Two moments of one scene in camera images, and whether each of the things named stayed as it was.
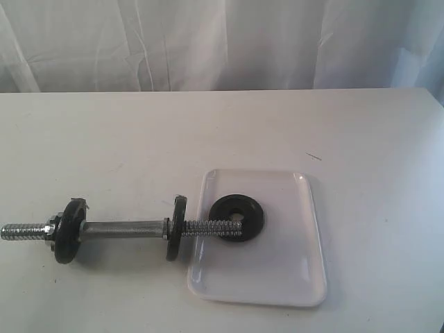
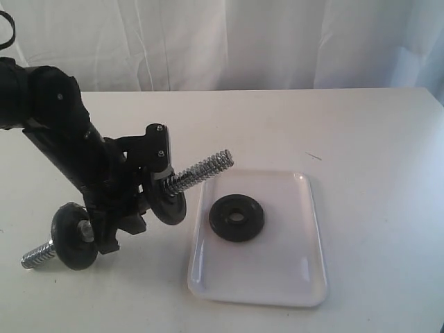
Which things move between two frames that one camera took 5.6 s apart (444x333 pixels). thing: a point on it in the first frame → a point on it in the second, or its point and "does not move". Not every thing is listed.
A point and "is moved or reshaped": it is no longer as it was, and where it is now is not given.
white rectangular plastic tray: (285, 264) does not move
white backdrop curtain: (75, 46) does not move
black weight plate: (253, 216) does not move
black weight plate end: (176, 227) → (168, 207)
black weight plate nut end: (69, 229) is moved or reshaped
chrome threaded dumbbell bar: (115, 230) → (169, 184)
